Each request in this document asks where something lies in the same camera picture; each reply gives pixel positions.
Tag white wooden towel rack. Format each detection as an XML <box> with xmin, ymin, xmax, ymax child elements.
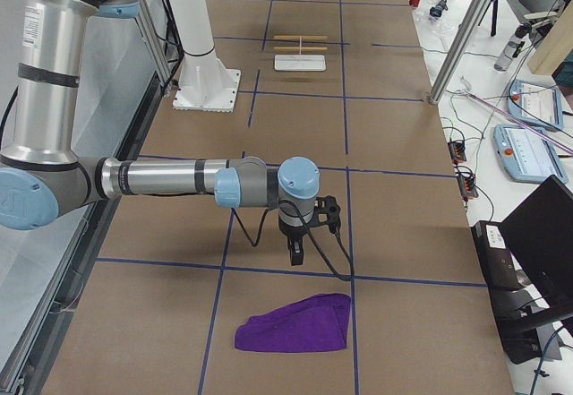
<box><xmin>273</xmin><ymin>35</ymin><xmax>328</xmax><ymax>72</ymax></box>

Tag far blue teach pendant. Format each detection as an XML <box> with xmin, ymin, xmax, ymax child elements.
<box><xmin>507</xmin><ymin>80</ymin><xmax>563</xmax><ymax>131</ymax></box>

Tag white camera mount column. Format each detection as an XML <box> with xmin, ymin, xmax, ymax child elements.
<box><xmin>169</xmin><ymin>0</ymin><xmax>241</xmax><ymax>112</ymax></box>

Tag black monitor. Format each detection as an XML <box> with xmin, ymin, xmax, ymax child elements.
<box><xmin>499</xmin><ymin>176</ymin><xmax>572</xmax><ymax>305</ymax></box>

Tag near blue teach pendant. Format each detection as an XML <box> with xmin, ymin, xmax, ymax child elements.
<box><xmin>492</xmin><ymin>125</ymin><xmax>569</xmax><ymax>184</ymax></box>

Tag aluminium frame post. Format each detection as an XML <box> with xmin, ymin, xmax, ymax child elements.
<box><xmin>428</xmin><ymin>0</ymin><xmax>491</xmax><ymax>105</ymax></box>

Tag purple towel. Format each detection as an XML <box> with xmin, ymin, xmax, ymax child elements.
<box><xmin>235</xmin><ymin>293</ymin><xmax>351</xmax><ymax>353</ymax></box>

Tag blue teach pendant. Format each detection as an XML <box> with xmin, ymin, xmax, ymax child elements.
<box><xmin>492</xmin><ymin>125</ymin><xmax>569</xmax><ymax>184</ymax></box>
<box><xmin>507</xmin><ymin>80</ymin><xmax>563</xmax><ymax>131</ymax></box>

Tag black cable connector block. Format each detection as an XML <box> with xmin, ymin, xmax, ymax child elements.
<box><xmin>455</xmin><ymin>165</ymin><xmax>479</xmax><ymax>202</ymax></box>
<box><xmin>448</xmin><ymin>140</ymin><xmax>466</xmax><ymax>165</ymax></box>

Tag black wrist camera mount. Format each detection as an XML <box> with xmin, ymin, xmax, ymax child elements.
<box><xmin>310</xmin><ymin>195</ymin><xmax>341</xmax><ymax>235</ymax></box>

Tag black box with label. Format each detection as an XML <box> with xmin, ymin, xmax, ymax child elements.
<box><xmin>471</xmin><ymin>220</ymin><xmax>531</xmax><ymax>292</ymax></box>

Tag left black cable connector block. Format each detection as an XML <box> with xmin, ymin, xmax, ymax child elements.
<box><xmin>448</xmin><ymin>140</ymin><xmax>466</xmax><ymax>165</ymax></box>

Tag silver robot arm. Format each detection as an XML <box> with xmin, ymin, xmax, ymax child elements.
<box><xmin>1</xmin><ymin>0</ymin><xmax>320</xmax><ymax>265</ymax></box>

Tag right black cable connector block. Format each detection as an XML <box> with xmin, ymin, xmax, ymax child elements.
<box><xmin>455</xmin><ymin>165</ymin><xmax>479</xmax><ymax>202</ymax></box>

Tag clear water bottle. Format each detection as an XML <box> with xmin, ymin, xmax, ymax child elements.
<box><xmin>493</xmin><ymin>22</ymin><xmax>532</xmax><ymax>72</ymax></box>

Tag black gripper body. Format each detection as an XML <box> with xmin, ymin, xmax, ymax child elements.
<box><xmin>278</xmin><ymin>210</ymin><xmax>310</xmax><ymax>247</ymax></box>

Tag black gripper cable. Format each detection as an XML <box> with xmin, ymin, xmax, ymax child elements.
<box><xmin>230</xmin><ymin>197</ymin><xmax>356</xmax><ymax>283</ymax></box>

